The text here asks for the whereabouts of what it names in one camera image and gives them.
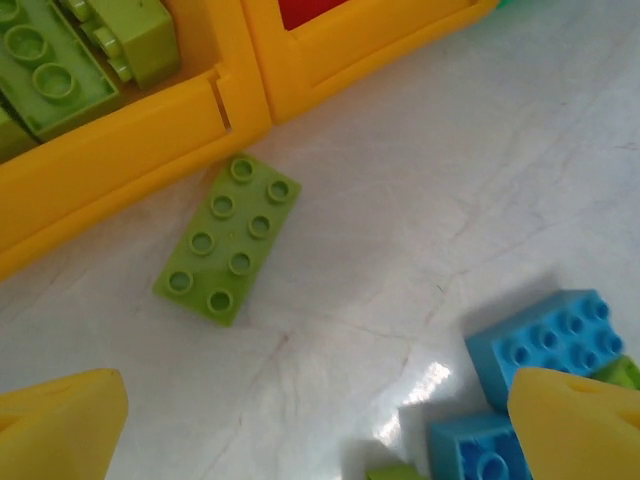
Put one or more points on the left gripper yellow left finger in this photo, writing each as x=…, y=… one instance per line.
x=55, y=430

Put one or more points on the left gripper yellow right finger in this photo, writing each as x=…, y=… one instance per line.
x=580, y=435

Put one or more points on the yellow plastic bin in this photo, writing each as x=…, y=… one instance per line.
x=310, y=55
x=125, y=140

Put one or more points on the blue lego brick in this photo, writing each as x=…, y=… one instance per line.
x=525, y=350
x=470, y=450

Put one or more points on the red lego brick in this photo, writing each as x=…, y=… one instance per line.
x=315, y=12

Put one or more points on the green lego plate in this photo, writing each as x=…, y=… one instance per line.
x=50, y=75
x=225, y=245

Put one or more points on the small green lego brick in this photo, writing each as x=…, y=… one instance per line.
x=392, y=472

